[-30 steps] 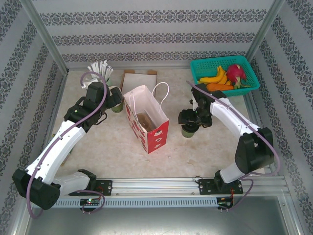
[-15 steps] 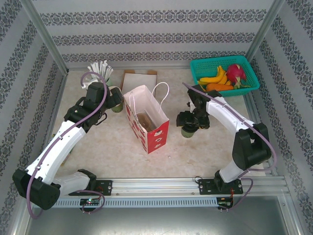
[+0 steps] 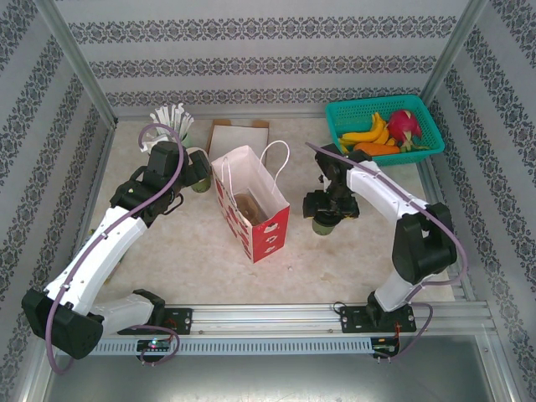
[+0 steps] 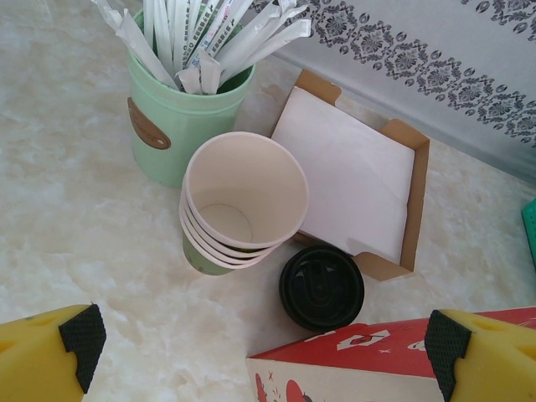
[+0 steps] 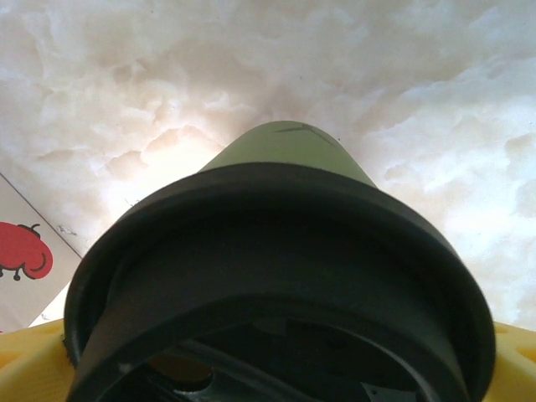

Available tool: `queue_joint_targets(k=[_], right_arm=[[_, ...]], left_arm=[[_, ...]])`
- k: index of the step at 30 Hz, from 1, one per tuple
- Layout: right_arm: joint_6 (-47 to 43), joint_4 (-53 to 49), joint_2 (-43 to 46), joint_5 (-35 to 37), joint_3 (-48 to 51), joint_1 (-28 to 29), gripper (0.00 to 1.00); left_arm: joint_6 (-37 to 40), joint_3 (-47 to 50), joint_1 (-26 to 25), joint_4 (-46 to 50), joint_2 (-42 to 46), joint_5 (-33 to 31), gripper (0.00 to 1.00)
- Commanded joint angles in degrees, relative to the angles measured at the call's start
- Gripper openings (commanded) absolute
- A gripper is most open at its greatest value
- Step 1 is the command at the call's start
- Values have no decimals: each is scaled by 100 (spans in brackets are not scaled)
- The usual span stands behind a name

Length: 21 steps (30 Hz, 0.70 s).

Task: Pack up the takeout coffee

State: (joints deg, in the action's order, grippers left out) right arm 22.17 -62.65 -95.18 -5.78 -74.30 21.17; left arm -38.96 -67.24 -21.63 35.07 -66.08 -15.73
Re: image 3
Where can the red white paper gift bag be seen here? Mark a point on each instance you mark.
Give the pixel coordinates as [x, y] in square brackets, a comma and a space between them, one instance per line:
[272, 238]

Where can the kraft cardboard napkin box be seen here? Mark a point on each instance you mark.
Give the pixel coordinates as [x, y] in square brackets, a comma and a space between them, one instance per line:
[221, 122]

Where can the brown pulp cup carrier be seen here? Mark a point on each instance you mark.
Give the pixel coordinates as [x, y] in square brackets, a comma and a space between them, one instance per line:
[251, 205]

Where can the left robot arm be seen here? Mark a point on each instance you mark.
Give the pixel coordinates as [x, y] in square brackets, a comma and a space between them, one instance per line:
[96, 251]

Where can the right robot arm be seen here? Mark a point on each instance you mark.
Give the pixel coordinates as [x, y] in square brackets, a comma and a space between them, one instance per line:
[377, 188]

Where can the straw holder cup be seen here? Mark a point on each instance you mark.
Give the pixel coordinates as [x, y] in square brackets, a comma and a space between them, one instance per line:
[187, 139]

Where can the orange carrot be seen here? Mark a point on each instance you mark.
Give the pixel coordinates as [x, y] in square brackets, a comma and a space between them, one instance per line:
[383, 148]

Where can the yellow banana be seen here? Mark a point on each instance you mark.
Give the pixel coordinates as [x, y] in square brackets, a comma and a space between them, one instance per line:
[383, 136]
[377, 125]

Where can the teal plastic basket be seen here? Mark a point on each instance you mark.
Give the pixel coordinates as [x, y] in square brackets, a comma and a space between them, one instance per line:
[352, 111]

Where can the pink dragon fruit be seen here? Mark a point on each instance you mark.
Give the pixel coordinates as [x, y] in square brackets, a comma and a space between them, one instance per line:
[404, 123]

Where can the small circuit board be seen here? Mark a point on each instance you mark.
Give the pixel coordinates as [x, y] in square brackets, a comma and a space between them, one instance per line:
[385, 349]
[155, 344]

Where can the grey sheet metal panel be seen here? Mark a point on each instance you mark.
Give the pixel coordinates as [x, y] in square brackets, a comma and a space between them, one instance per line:
[268, 381]

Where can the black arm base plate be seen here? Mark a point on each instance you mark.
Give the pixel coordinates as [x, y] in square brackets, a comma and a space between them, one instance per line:
[184, 322]
[349, 320]

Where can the aluminium mounting rail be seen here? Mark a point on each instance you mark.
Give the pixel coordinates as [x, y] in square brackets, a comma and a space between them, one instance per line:
[268, 318]

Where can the aluminium frame post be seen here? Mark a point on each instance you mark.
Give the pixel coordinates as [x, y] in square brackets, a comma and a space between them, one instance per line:
[453, 50]
[74, 54]

